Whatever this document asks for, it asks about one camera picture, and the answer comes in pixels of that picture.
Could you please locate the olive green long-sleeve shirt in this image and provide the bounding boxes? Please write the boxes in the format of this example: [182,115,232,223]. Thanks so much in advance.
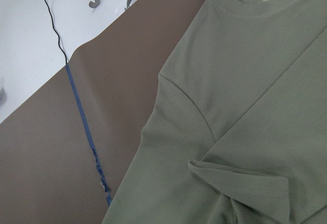
[103,0,326,223]

